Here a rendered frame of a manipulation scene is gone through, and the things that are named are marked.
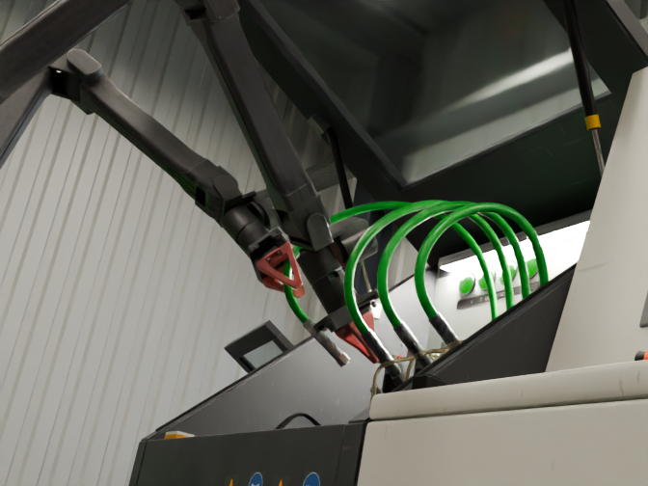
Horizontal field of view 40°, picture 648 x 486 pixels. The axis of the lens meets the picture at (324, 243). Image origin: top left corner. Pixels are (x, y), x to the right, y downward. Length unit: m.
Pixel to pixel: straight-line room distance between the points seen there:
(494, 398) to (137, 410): 7.55
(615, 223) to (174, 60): 8.18
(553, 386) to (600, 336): 0.34
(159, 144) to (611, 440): 1.14
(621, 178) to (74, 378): 7.15
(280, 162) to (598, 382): 0.73
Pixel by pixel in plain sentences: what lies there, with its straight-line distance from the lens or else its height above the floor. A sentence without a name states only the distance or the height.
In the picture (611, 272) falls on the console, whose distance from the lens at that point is 1.13.
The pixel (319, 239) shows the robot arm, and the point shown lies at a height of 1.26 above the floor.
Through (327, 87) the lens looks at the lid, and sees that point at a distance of 1.81.
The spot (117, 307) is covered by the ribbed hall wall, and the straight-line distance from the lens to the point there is 8.31.
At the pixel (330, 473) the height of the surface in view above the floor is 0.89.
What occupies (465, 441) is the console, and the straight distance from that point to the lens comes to 0.81.
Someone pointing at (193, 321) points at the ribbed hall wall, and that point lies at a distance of 8.62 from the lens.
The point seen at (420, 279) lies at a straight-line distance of 1.15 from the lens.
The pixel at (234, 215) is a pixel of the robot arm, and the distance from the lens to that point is 1.56.
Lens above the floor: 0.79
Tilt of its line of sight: 20 degrees up
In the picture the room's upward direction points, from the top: 11 degrees clockwise
